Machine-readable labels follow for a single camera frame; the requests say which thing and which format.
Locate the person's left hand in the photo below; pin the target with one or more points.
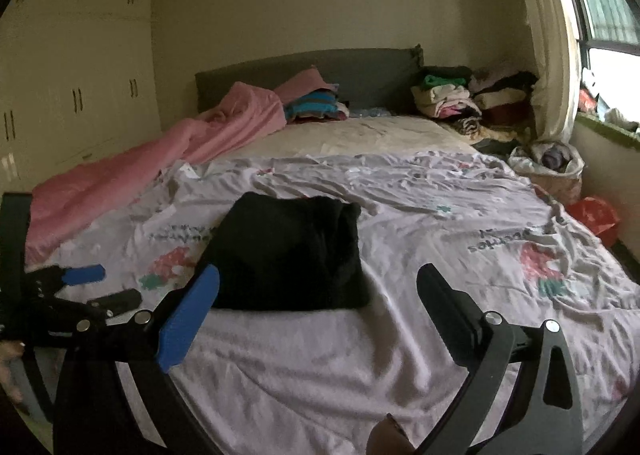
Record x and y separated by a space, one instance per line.
9 351

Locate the black garment with white lettering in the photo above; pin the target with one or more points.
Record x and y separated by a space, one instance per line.
294 255

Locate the cream window curtain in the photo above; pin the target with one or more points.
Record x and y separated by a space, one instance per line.
553 25

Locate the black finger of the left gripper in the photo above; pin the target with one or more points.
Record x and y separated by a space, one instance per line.
116 304

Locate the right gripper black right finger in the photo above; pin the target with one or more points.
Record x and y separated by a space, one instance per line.
543 414

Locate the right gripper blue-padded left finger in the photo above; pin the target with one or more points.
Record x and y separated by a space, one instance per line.
92 413

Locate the cream mattress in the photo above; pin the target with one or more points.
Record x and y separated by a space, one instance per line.
400 135

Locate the white printed bed sheet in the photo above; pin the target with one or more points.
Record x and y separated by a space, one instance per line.
317 383

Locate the white bag of clothes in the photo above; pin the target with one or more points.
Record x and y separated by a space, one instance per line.
555 167

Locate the pile of mixed clothes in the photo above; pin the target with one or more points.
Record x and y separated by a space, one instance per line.
493 104

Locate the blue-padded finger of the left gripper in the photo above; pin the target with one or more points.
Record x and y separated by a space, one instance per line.
50 280

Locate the window with green grille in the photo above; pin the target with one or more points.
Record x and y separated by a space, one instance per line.
608 36

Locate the pink blanket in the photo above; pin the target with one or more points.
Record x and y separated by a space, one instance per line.
66 204

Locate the red plastic bag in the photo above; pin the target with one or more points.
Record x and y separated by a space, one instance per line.
598 216

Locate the cream built-in wardrobe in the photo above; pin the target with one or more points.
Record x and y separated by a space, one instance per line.
77 85

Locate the grey upholstered headboard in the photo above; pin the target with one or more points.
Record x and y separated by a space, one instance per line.
366 78

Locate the person's right hand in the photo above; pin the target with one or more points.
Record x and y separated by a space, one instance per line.
388 438

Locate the folded blue and teal clothes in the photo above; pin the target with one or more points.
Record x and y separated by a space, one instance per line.
321 104

